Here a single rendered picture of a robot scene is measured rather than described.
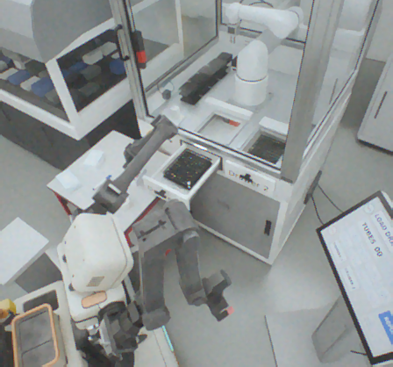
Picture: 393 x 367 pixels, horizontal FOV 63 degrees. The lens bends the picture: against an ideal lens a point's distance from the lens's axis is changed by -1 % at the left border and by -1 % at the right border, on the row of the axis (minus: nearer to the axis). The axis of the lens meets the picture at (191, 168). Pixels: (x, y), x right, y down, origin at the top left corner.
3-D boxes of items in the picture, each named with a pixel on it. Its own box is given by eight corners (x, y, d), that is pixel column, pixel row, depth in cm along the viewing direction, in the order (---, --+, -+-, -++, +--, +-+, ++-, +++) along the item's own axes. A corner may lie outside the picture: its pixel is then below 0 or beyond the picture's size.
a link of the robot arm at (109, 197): (88, 210, 119) (99, 219, 120) (104, 191, 116) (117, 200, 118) (94, 199, 127) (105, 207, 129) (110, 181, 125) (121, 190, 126)
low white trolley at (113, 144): (146, 291, 224) (121, 233, 168) (85, 248, 250) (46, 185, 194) (194, 230, 254) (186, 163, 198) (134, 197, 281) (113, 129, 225)
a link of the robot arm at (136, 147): (154, 119, 132) (174, 137, 135) (161, 111, 135) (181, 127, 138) (122, 149, 168) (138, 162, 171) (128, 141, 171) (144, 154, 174)
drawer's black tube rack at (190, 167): (189, 193, 173) (189, 185, 168) (163, 180, 181) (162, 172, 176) (211, 167, 185) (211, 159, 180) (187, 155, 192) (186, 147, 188)
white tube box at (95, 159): (97, 171, 199) (95, 166, 195) (84, 169, 201) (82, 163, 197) (106, 157, 207) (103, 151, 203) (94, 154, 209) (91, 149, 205)
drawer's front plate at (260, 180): (272, 196, 170) (275, 183, 162) (225, 175, 183) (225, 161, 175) (274, 194, 171) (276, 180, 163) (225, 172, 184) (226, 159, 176)
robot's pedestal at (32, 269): (60, 334, 208) (2, 287, 152) (32, 308, 221) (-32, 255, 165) (94, 296, 224) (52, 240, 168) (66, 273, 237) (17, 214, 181)
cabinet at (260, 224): (273, 272, 227) (291, 205, 168) (159, 208, 271) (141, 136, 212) (321, 183, 277) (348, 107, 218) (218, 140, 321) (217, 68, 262)
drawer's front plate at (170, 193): (188, 212, 167) (186, 199, 159) (145, 190, 179) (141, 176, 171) (189, 210, 168) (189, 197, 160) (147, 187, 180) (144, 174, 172)
